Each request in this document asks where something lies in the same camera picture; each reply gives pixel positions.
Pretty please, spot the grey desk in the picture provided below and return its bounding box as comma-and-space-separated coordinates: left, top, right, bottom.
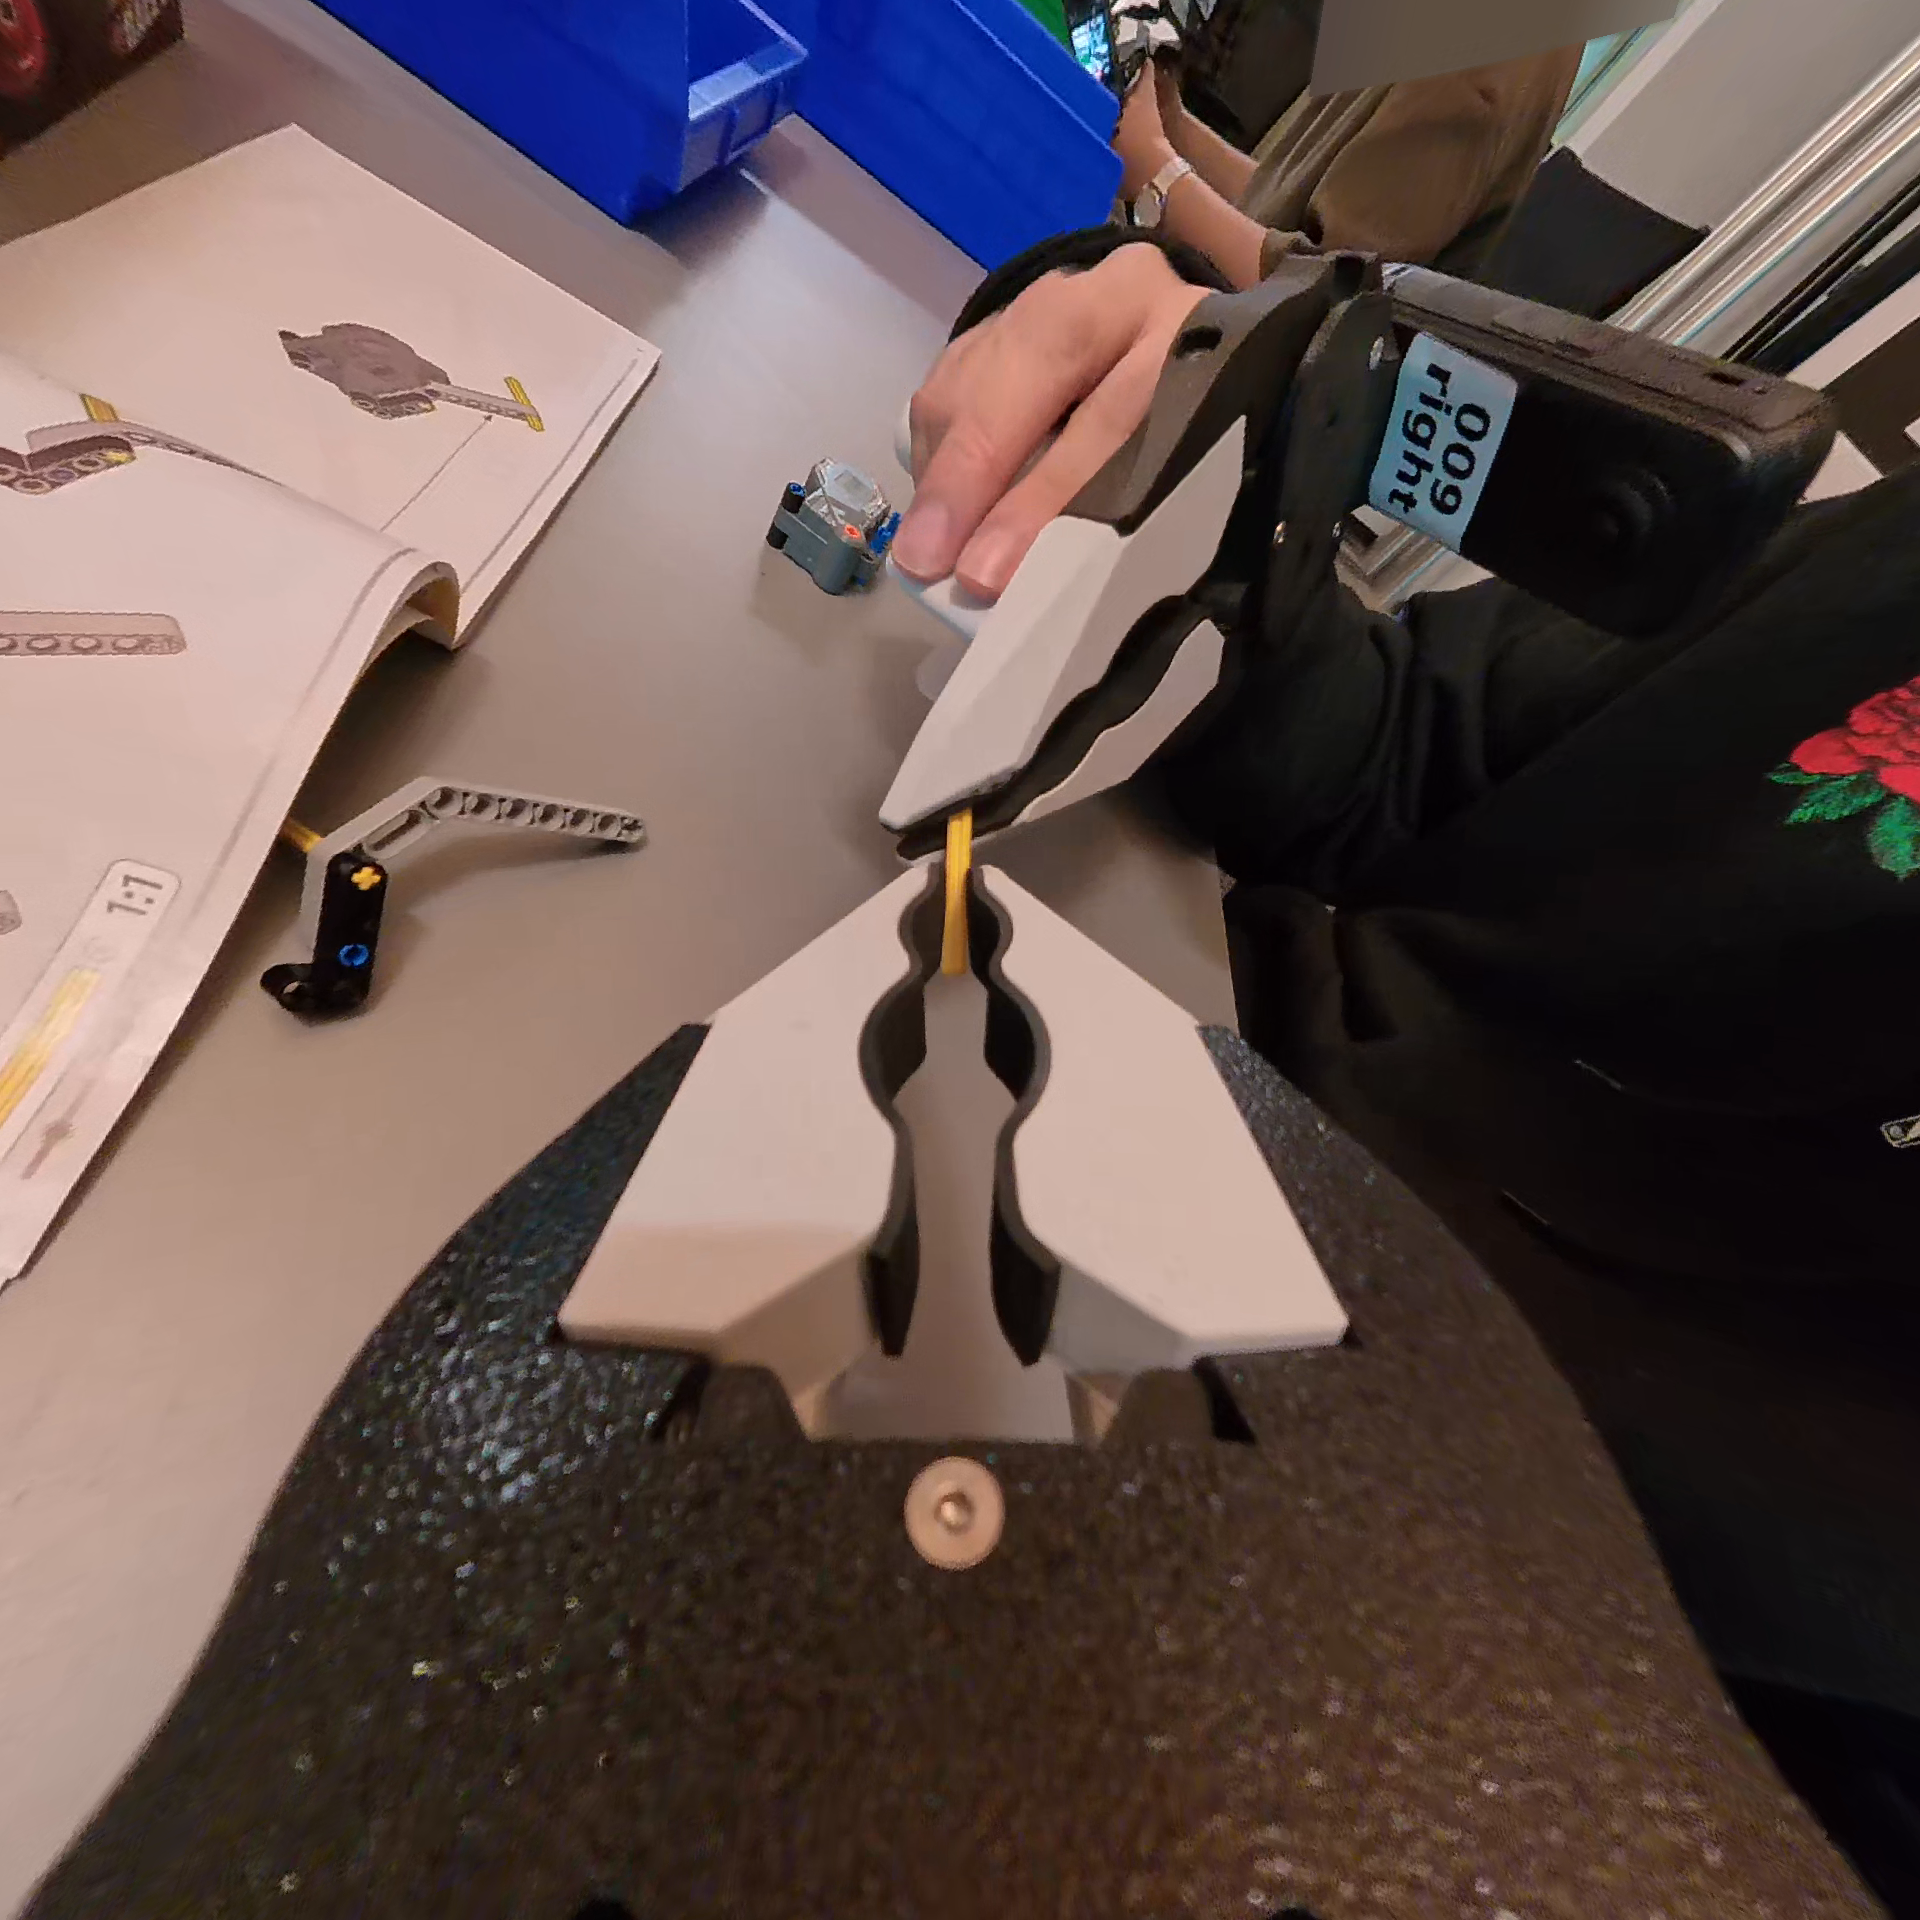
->
0, 0, 1254, 1905

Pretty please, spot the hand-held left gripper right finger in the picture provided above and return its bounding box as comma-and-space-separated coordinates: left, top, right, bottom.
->
966, 863, 1353, 1442

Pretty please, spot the blue plastic bin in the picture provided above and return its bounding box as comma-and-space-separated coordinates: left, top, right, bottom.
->
316, 0, 812, 230
780, 0, 1126, 273

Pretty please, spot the grey toy motor block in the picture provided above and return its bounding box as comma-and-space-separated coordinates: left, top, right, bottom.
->
768, 456, 905, 596

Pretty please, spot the black swivel chair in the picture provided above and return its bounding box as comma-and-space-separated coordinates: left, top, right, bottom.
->
1500, 145, 1715, 319

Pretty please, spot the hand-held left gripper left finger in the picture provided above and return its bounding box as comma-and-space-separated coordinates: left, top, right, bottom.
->
555, 861, 950, 1434

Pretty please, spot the black toy set box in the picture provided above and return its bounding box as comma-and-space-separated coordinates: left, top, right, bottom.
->
0, 0, 185, 160

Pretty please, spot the black angled toy beam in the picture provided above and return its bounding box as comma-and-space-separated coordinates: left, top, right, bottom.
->
258, 853, 393, 1018

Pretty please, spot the person's black jacket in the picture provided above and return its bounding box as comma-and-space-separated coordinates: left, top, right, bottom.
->
1224, 463, 1920, 1920

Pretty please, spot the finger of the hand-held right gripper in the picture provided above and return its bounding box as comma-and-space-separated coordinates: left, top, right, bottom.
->
878, 421, 1250, 839
984, 616, 1230, 826

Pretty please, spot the silver metal frame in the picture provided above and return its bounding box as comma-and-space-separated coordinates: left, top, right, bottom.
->
1617, 29, 1920, 349

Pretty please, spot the black device with screen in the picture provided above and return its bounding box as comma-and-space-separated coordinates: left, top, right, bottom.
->
1072, 0, 1186, 90

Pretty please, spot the grey angled toy beam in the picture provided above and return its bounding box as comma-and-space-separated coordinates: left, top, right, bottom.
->
297, 776, 648, 938

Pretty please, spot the person's right hand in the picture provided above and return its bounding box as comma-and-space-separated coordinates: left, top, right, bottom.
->
891, 242, 1221, 598

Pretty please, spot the person's right forearm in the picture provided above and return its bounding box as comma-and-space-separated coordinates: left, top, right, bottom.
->
950, 223, 1518, 902

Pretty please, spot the open instruction booklet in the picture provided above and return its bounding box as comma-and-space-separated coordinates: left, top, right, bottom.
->
0, 122, 662, 1292

